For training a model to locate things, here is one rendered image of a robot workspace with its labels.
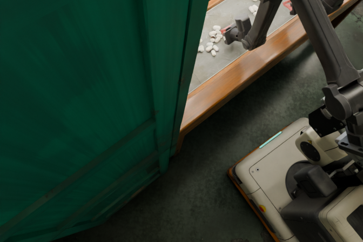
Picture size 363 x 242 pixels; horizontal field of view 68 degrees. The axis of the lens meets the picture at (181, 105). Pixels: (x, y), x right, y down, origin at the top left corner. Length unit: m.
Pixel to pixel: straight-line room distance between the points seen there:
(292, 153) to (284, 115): 0.45
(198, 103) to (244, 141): 0.88
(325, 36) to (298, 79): 1.57
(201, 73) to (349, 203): 0.80
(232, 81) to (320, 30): 0.57
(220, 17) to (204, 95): 0.46
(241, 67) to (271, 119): 0.89
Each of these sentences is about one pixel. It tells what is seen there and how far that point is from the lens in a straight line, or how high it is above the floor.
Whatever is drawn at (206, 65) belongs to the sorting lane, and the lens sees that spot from 1.30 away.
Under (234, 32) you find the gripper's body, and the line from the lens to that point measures 1.29.
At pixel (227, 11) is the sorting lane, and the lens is 1.50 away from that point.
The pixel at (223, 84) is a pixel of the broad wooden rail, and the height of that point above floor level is 0.76.
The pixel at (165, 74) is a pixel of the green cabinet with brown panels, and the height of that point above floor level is 1.50.
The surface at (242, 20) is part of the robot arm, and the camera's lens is 1.19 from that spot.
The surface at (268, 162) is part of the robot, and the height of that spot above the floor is 0.28.
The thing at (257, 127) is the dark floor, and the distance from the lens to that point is 2.06.
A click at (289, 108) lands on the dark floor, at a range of 2.20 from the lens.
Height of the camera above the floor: 1.87
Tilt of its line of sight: 70 degrees down
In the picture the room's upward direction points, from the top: 10 degrees clockwise
